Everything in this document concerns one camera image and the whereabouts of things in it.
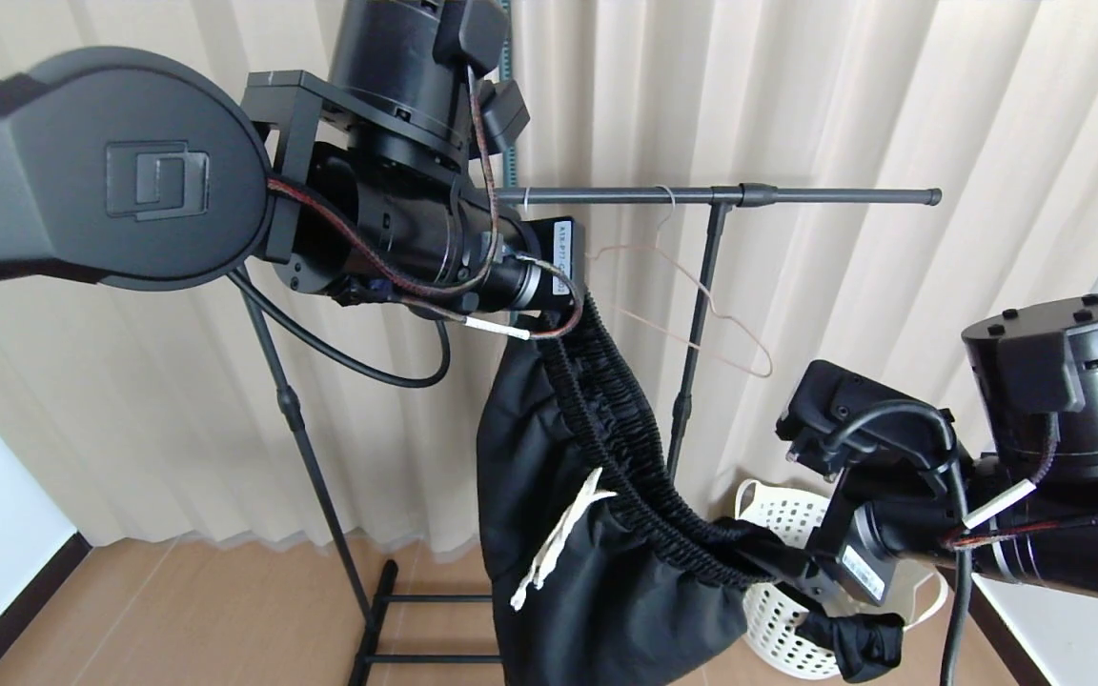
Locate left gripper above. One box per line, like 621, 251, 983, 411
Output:
296, 143, 588, 320

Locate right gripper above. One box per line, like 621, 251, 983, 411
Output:
808, 474, 1098, 611

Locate pink clothes hanger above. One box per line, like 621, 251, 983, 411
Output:
587, 186, 774, 379

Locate black shorts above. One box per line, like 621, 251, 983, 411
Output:
476, 295, 831, 686

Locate white laundry basket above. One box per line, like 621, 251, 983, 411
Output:
735, 479, 948, 679

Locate black clothes rack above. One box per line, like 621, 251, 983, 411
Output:
239, 184, 943, 686

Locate window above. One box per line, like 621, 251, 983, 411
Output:
501, 0, 521, 192

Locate black garment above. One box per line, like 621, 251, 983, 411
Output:
802, 610, 905, 683

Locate beige curtain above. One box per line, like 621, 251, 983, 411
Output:
516, 0, 1098, 536
0, 0, 512, 554

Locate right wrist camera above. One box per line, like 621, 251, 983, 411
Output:
776, 360, 965, 479

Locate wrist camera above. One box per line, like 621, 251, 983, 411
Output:
435, 0, 531, 155
776, 360, 965, 479

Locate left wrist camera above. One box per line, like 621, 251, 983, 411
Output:
435, 0, 531, 155

